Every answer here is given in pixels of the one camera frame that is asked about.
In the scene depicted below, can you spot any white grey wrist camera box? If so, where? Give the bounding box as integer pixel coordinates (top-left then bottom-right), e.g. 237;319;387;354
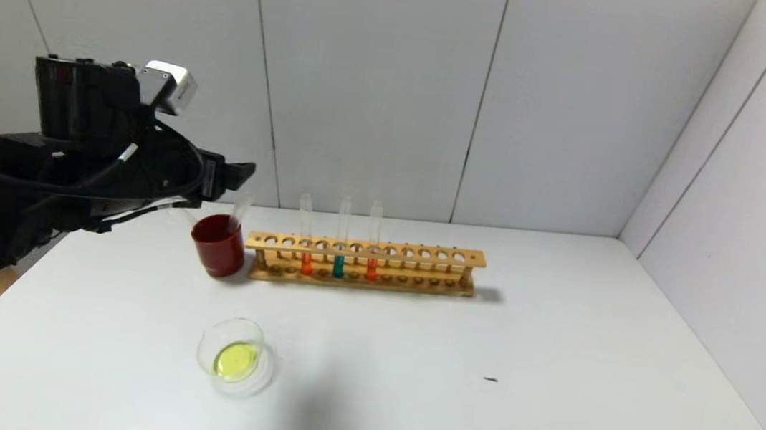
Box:
134;58;200;119

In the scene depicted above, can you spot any wooden test tube rack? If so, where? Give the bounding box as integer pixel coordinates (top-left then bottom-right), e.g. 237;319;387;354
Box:
241;224;488;306

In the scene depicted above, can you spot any test tube with orange-red pigment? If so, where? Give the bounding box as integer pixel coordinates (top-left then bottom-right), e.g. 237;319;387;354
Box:
292;193;322;277
363;199;386;282

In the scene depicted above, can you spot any clear glass beaker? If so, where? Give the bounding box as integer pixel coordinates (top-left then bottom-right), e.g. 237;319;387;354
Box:
193;313;282;402

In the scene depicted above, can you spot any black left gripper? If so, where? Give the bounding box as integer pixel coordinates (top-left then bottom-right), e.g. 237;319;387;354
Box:
138;128;259;213

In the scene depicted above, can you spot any test tube with teal pigment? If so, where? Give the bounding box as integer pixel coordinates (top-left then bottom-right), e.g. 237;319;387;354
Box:
331;194;354;280

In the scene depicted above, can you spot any dark red cup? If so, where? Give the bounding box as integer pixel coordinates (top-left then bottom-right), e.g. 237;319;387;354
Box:
186;211;252;282

